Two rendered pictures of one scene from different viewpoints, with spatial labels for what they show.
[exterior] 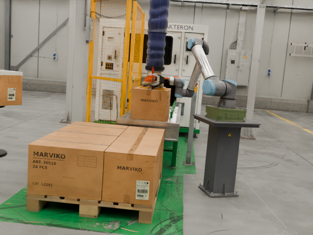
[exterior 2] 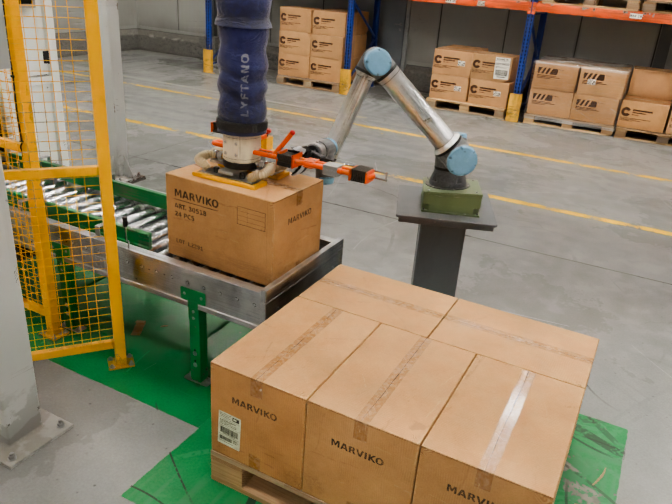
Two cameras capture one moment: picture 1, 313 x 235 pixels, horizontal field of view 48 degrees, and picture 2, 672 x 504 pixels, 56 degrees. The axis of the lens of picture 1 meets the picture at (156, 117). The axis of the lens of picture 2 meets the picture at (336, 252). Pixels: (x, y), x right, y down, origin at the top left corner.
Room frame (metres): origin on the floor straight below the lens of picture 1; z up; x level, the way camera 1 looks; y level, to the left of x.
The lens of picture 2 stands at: (2.75, 2.47, 1.84)
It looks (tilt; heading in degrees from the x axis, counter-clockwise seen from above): 24 degrees down; 292
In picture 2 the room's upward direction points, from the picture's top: 4 degrees clockwise
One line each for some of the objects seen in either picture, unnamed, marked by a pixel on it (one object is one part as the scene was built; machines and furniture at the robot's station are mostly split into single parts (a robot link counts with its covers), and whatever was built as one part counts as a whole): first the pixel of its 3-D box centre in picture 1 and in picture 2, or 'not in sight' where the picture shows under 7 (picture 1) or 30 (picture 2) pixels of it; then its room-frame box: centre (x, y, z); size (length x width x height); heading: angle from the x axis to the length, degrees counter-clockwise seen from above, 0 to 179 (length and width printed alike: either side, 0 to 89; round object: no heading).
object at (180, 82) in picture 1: (179, 82); (324, 149); (3.95, -0.23, 1.05); 0.12 x 0.09 x 0.10; 86
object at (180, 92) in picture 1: (179, 92); (324, 171); (3.95, -0.24, 0.94); 0.12 x 0.09 x 0.12; 117
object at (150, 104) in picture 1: (151, 105); (245, 216); (4.21, 0.07, 0.75); 0.60 x 0.40 x 0.40; 174
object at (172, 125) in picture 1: (147, 123); (305, 267); (3.87, 0.09, 0.58); 0.70 x 0.03 x 0.06; 86
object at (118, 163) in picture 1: (106, 155); (412, 392); (3.21, 0.44, 0.34); 1.20 x 1.00 x 0.40; 176
